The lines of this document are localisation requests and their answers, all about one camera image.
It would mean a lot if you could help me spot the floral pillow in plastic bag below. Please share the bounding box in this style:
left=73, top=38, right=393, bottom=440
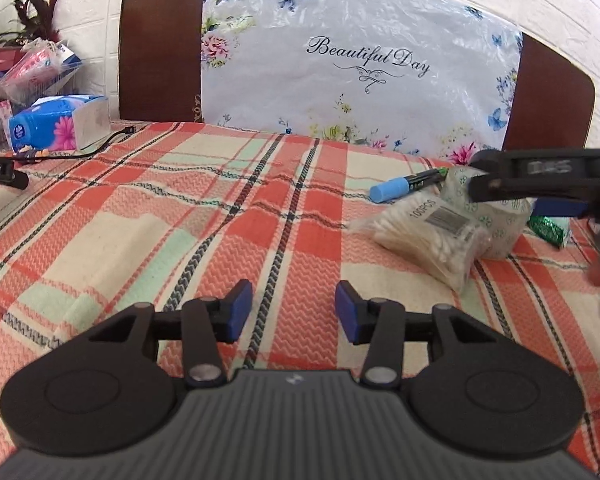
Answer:
left=200, top=0, right=525, bottom=166

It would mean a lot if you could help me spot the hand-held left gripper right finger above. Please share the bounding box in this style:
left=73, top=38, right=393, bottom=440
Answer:
left=334, top=280, right=503, bottom=391

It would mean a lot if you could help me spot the blue capped marker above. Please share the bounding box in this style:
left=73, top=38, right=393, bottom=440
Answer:
left=370, top=167, right=448, bottom=204

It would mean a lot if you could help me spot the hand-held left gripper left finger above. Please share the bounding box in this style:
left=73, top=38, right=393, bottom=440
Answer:
left=87, top=279, right=254, bottom=391

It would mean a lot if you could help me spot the dark red leafy plant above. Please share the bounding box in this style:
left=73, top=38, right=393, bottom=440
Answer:
left=0, top=0, right=70, bottom=48

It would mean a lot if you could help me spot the blue floral tissue pack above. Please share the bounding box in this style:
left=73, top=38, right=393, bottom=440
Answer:
left=9, top=95, right=112, bottom=153

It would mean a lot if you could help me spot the plastic bag of pink packets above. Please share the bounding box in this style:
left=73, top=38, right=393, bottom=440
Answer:
left=0, top=40, right=83, bottom=96

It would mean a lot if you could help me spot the bag of cotton swabs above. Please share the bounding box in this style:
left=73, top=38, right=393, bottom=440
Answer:
left=350, top=195, right=493, bottom=293

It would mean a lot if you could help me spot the black cable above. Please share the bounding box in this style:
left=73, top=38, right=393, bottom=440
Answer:
left=0, top=124, right=136, bottom=166

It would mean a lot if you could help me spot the green foil packet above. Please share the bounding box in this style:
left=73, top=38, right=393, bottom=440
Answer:
left=527, top=214, right=572, bottom=250

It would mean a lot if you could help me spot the red plaid blanket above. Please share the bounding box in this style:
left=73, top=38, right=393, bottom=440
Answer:
left=0, top=120, right=600, bottom=461

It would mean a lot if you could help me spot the black labelled device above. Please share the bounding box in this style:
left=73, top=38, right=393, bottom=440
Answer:
left=0, top=157, right=31, bottom=191

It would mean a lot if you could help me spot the floral patterned tape roll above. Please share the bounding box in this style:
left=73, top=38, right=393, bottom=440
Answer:
left=439, top=165, right=537, bottom=261

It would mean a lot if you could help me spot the red box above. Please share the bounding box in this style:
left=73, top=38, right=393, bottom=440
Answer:
left=0, top=46, right=31, bottom=72

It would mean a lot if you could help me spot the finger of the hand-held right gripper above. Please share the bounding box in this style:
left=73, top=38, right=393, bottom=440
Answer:
left=470, top=148, right=600, bottom=184
left=467, top=172, right=593, bottom=220

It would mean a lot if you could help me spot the brown wooden headboard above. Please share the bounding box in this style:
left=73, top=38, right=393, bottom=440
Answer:
left=119, top=0, right=597, bottom=153

